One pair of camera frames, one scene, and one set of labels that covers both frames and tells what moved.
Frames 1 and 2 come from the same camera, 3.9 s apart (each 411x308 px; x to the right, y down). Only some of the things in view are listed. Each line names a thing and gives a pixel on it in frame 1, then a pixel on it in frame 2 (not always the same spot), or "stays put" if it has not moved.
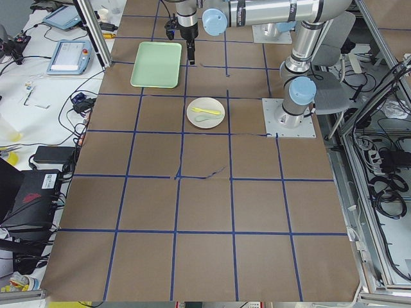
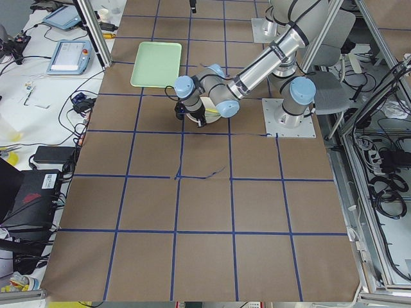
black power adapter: (54, 154) stays put
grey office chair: (332, 97) stays put
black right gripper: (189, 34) → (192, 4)
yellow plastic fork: (206, 111) stays put
